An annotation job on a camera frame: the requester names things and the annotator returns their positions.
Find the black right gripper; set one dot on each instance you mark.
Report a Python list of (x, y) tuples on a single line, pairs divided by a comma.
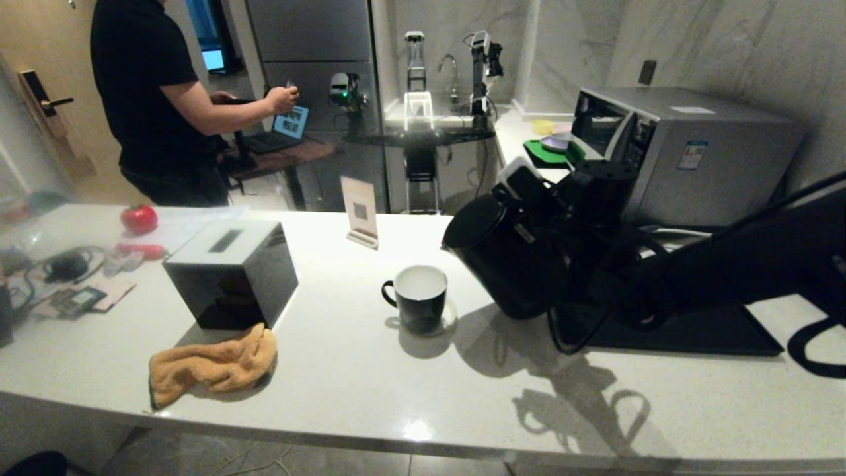
[(601, 195)]

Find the black electric kettle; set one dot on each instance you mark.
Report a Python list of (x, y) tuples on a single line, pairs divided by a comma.
[(502, 264)]

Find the black background robot arm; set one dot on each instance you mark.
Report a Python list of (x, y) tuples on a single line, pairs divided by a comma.
[(477, 79)]

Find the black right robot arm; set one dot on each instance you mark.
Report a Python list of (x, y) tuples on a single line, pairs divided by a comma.
[(760, 264)]

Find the grey background robot arm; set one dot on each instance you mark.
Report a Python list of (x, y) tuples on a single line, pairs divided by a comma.
[(414, 66)]

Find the green mat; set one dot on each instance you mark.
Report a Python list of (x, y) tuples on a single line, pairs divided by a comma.
[(542, 153)]

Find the purple plate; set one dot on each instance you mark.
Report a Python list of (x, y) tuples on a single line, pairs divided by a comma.
[(555, 143)]

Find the pink bowl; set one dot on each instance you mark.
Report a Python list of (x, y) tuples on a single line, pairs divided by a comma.
[(562, 128)]

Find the yellow bowl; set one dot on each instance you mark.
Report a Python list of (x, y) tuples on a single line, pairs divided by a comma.
[(540, 127)]

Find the black round tabletop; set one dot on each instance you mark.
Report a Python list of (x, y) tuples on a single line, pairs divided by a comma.
[(423, 139)]

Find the black mug white inside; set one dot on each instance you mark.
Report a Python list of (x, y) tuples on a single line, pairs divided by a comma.
[(416, 307)]

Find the chrome faucet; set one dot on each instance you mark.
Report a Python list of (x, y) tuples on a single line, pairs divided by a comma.
[(455, 86)]

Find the black serving tray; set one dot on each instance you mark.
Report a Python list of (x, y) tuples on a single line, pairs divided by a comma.
[(694, 334)]

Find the silver microwave oven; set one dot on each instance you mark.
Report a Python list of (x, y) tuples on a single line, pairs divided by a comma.
[(727, 172)]

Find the QR code table sign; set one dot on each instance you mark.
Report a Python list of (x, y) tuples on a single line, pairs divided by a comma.
[(360, 205)]

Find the black device green light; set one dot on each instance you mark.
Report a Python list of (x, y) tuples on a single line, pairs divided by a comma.
[(340, 88)]

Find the small wooden table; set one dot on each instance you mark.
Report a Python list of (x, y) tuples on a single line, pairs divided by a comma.
[(297, 153)]

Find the open laptop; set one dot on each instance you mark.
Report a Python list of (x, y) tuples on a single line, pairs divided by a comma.
[(291, 122)]

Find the grey refrigerator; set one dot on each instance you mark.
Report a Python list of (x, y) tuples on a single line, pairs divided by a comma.
[(310, 33)]

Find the black tissue box white lid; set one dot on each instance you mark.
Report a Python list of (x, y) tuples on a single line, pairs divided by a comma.
[(231, 284)]

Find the orange cloth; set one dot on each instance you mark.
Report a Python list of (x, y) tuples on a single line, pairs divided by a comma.
[(211, 367)]

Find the blue lit monitor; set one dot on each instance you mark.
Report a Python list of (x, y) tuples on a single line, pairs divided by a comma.
[(213, 59)]

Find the red chili pepper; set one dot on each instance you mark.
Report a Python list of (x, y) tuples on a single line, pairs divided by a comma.
[(142, 251)]

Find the red tomato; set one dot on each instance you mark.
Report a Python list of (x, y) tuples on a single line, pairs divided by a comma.
[(139, 219)]

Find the crumpled white wrapper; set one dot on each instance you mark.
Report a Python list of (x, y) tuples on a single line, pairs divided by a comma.
[(122, 264)]

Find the man in black shirt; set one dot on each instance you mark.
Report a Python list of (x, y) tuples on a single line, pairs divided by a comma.
[(139, 79)]

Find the dark green sachet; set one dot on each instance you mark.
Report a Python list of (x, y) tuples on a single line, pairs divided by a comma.
[(80, 301)]

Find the black computer mouse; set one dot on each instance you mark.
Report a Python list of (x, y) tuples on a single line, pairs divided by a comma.
[(66, 268)]

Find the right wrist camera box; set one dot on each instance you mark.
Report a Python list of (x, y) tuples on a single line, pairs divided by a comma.
[(519, 177)]

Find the black table pedestal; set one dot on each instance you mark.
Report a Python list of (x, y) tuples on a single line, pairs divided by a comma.
[(421, 165)]

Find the dark wall socket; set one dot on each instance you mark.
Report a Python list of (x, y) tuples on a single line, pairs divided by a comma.
[(647, 73)]

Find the white glowing frame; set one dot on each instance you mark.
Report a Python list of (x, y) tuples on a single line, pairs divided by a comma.
[(418, 96)]

